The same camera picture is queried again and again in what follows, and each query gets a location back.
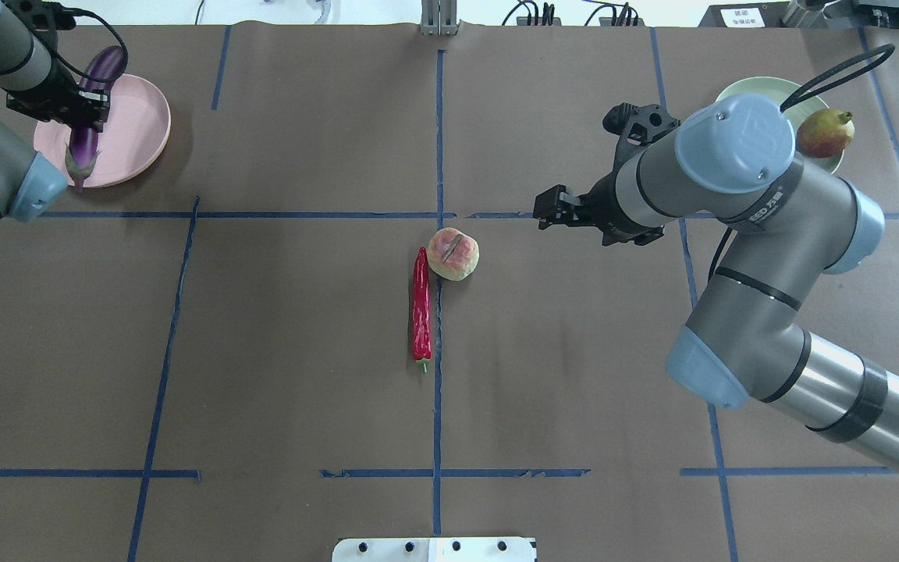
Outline pale pink peach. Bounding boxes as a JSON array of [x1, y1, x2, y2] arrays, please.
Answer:
[[425, 227, 479, 281]]

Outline red chili pepper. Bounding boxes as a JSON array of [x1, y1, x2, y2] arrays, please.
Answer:
[[410, 247, 432, 373]]

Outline purple eggplant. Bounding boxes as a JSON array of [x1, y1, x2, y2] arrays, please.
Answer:
[[65, 45, 127, 194]]

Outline green plate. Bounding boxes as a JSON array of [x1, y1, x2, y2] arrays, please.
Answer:
[[715, 76, 844, 173]]

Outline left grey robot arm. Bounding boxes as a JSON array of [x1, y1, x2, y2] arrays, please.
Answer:
[[0, 1, 127, 222]]

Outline black power plugs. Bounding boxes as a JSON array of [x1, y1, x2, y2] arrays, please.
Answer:
[[500, 1, 645, 27]]

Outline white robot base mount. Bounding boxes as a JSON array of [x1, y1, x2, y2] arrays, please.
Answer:
[[331, 536, 538, 561]]

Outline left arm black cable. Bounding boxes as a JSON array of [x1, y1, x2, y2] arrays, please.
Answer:
[[5, 0, 130, 102]]

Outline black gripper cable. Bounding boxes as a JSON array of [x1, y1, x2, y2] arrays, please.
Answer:
[[707, 43, 897, 282]]

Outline red green pomegranate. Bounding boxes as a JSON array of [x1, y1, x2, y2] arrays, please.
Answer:
[[797, 108, 855, 158]]

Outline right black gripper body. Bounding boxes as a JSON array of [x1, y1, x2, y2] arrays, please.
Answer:
[[579, 103, 681, 247]]

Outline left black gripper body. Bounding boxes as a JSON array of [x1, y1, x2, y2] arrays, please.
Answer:
[[5, 74, 95, 127]]

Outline grey metal bracket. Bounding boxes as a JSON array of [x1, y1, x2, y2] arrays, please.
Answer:
[[420, 0, 460, 37]]

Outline grey labelled box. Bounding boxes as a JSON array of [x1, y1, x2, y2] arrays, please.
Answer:
[[697, 1, 789, 29]]

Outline pink plate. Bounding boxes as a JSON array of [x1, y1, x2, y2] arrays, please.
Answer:
[[34, 73, 172, 189]]

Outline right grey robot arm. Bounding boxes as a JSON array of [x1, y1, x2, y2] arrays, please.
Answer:
[[534, 93, 899, 473]]

